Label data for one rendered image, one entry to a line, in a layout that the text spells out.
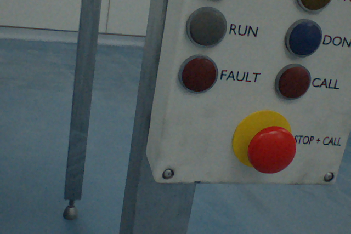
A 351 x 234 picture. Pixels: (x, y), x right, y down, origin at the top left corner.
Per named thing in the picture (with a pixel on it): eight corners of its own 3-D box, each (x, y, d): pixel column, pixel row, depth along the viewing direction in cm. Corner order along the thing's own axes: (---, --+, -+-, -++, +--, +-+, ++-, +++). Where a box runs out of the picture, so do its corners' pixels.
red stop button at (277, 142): (293, 178, 37) (305, 132, 36) (248, 177, 36) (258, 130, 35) (270, 152, 41) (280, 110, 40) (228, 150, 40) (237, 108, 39)
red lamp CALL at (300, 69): (307, 101, 38) (316, 69, 37) (276, 99, 37) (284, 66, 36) (303, 98, 38) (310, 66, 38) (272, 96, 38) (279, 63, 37)
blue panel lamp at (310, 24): (318, 58, 37) (327, 24, 36) (287, 55, 36) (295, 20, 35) (313, 56, 37) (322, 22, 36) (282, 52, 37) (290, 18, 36)
